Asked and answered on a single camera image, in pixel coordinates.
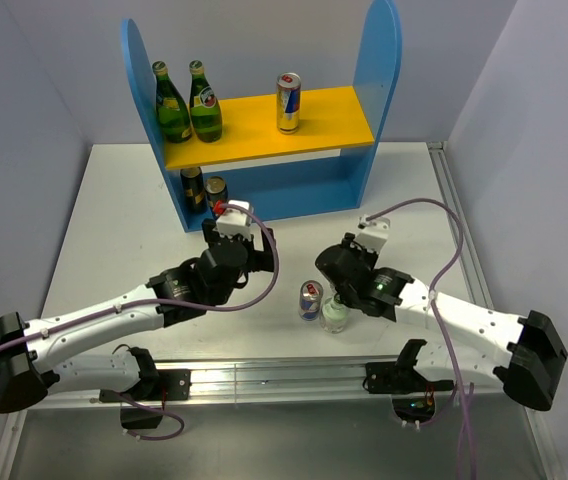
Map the black gold can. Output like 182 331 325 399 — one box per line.
180 167 207 214
204 176 228 214

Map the red bull can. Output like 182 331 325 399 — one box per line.
276 72 301 134
298 280 323 321

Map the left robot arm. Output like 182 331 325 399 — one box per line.
0 219 279 414

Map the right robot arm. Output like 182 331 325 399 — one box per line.
315 233 568 411

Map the blue and yellow shelf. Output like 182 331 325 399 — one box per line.
120 1 403 232

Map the front clear glass bottle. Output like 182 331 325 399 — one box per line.
320 294 350 334

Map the green bottle red label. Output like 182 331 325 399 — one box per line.
189 60 223 143

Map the green bottle yellow label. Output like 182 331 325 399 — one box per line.
152 61 192 143

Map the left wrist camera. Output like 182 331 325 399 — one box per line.
213 200 254 240

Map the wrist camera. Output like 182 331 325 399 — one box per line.
213 200 254 240
354 215 390 254

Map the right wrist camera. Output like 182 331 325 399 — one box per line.
354 215 390 254

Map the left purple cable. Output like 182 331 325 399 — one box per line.
0 207 281 441

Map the purple cable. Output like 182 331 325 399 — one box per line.
368 198 478 480
0 207 281 441

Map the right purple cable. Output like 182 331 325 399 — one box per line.
368 198 478 480

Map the aluminium right rail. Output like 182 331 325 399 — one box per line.
426 142 494 310

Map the aluminium rail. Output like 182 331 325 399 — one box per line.
426 142 494 310
11 353 470 411

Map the aluminium front rail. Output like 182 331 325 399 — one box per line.
11 353 470 411

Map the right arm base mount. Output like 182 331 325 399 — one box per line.
362 361 457 425

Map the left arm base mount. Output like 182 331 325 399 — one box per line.
99 369 192 433

